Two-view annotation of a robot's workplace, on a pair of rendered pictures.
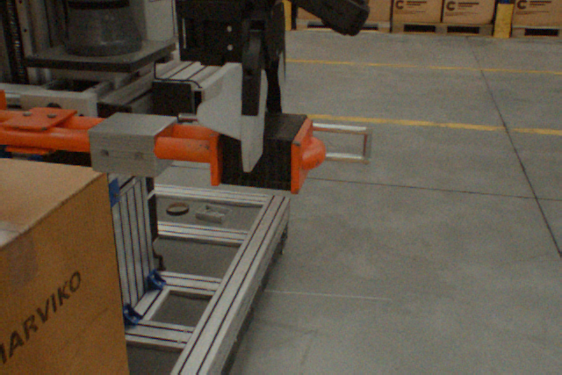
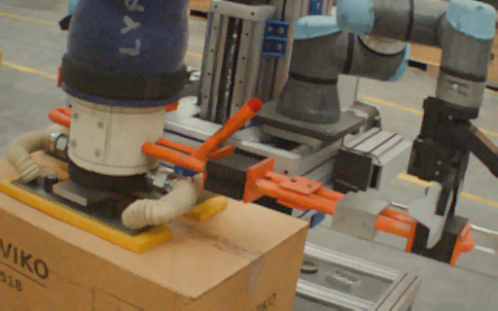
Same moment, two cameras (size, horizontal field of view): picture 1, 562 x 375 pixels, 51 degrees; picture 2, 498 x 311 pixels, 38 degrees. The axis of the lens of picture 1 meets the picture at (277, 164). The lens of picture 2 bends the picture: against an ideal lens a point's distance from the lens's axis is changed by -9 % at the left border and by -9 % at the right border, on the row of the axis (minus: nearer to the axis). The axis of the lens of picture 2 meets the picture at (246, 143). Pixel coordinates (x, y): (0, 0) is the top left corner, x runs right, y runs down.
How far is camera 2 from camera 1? 0.62 m
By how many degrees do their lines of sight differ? 13
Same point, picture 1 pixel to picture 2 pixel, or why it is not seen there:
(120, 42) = (326, 114)
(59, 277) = (266, 293)
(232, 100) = (431, 204)
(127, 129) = (360, 206)
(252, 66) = (447, 188)
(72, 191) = (288, 234)
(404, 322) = not seen: outside the picture
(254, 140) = (438, 230)
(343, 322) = not seen: outside the picture
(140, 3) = not seen: hidden behind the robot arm
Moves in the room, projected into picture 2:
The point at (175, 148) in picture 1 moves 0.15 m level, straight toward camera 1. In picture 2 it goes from (387, 224) to (395, 268)
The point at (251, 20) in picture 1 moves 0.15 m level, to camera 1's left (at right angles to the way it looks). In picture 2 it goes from (452, 161) to (353, 140)
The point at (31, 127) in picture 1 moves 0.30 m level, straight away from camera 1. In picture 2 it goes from (299, 191) to (266, 131)
